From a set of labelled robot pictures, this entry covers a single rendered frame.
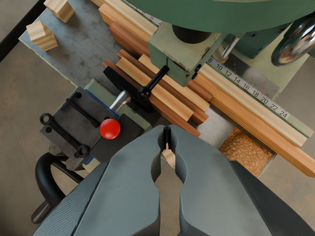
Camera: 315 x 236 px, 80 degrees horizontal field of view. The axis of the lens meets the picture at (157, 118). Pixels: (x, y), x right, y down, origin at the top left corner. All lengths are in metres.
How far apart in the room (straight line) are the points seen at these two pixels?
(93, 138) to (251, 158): 0.28
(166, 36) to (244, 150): 0.25
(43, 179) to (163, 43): 0.33
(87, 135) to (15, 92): 1.42
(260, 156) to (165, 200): 1.01
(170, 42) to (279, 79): 0.40
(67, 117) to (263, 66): 0.49
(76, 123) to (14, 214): 1.41
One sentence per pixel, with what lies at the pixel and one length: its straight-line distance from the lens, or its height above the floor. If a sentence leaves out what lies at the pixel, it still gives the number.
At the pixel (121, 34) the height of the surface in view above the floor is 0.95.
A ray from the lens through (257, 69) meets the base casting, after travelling 0.59.
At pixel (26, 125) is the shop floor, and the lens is 1.63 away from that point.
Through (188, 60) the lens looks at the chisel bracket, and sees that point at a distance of 0.25.
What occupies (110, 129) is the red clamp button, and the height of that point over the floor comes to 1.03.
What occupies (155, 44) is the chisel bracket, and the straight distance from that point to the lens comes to 0.26.
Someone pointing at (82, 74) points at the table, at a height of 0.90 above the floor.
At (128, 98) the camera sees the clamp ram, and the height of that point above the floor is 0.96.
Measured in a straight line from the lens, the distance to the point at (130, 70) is 0.35.
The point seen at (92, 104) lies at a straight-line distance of 0.32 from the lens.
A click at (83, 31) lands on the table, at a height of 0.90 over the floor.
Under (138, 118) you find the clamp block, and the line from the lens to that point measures 0.34.
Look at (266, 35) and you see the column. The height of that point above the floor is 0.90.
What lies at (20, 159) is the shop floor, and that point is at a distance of 1.64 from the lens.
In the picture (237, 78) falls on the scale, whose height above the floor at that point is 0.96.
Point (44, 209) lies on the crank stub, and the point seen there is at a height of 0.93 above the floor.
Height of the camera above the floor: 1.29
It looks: 83 degrees down
